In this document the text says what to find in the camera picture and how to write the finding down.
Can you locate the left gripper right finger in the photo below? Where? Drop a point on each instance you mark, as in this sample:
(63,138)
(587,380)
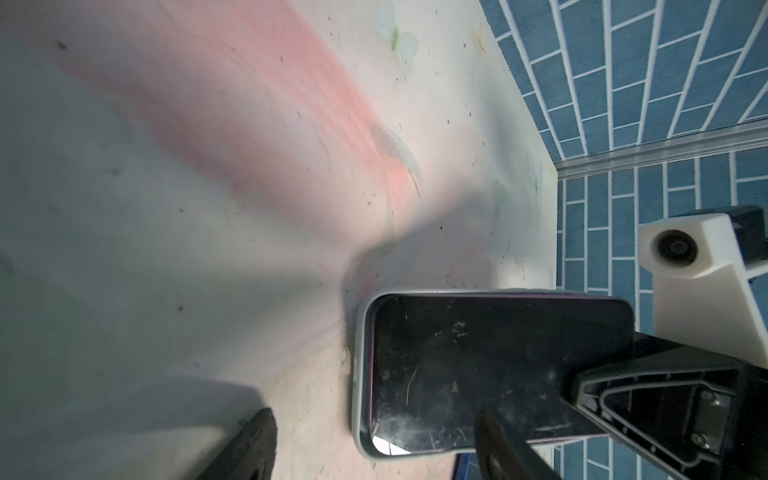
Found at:
(502,455)

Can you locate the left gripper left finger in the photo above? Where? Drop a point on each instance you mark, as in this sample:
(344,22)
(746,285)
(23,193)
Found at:
(250,455)

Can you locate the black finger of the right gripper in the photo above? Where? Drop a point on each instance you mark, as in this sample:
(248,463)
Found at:
(692,413)

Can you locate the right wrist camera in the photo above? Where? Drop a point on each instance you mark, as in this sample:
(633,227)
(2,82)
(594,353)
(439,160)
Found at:
(701,264)

